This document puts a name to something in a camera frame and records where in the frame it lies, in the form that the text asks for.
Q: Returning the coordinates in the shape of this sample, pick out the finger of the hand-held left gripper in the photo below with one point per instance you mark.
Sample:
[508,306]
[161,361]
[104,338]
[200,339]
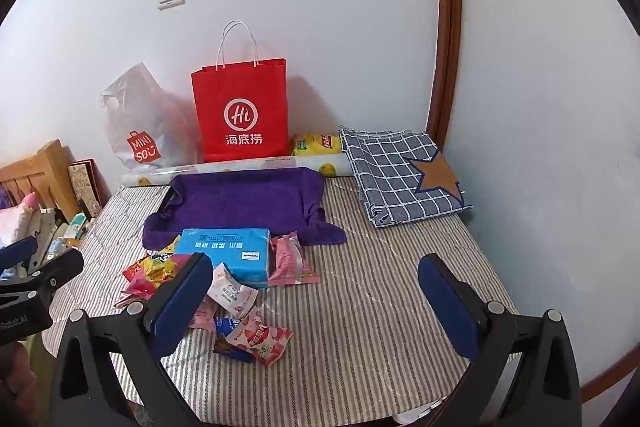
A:
[15,253]
[55,272]

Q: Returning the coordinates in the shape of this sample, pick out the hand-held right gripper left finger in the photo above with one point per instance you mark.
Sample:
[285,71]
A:
[175,307]

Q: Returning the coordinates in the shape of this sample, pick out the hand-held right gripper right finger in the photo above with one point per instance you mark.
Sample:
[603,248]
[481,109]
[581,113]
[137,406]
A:
[445,302]

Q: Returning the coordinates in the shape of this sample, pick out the yellow red snack packet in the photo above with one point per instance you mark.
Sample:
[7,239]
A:
[155,269]

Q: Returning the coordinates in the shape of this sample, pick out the small blue snack packet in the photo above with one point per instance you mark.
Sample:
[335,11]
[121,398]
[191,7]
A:
[224,324]

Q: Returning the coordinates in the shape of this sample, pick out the small white snack packet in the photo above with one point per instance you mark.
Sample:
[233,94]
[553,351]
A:
[230,292]

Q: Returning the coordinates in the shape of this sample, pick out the pink peach snack packet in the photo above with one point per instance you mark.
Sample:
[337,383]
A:
[260,339]

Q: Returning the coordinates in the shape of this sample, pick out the large pink snack packet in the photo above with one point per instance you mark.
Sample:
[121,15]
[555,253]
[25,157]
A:
[290,262]

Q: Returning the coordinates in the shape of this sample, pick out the person's left hand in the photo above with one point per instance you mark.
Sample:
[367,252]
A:
[15,382]

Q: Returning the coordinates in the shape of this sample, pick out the small pink snack packet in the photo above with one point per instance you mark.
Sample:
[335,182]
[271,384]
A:
[202,314]

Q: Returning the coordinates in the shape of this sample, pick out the pink plush toy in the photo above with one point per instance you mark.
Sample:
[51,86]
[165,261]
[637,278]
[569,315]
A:
[15,219]

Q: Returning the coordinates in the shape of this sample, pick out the flat pink red snack packet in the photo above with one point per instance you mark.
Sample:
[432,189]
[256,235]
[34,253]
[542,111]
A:
[140,289]

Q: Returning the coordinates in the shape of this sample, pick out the yellow orange snack packet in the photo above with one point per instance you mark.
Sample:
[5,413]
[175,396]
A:
[135,273]

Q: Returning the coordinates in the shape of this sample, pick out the dark brown snack packet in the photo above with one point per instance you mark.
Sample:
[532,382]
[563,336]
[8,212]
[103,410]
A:
[227,349]

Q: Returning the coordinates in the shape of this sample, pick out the striped bed mattress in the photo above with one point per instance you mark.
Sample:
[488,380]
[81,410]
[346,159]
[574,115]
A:
[375,307]

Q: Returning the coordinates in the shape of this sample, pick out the blue tissue pack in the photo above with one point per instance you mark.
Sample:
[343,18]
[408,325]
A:
[225,252]

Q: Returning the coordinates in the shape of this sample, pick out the patterned book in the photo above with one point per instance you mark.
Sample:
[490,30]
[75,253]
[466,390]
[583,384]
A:
[82,187]

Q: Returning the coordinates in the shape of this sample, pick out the wooden headboard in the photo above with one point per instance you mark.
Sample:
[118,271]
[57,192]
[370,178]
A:
[50,167]

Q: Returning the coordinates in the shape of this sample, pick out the purple towel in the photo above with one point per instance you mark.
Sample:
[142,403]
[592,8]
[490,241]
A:
[240,202]

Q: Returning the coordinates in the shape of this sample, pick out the fruit-print paper roll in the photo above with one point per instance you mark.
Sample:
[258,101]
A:
[150,179]

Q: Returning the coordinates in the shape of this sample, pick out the blue checked cloth with star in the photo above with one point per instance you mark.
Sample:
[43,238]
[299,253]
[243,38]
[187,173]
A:
[390,172]

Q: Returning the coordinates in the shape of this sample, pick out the white plastic shopping bag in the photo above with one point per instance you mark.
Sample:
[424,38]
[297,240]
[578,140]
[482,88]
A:
[145,117]

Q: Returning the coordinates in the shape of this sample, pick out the yellow chips bag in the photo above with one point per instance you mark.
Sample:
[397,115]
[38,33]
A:
[315,144]

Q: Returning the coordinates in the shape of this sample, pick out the red paper bag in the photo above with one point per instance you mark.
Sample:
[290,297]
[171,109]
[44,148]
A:
[240,97]

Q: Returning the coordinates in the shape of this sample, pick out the brown wooden door frame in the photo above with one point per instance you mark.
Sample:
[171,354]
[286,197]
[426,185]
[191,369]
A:
[447,32]

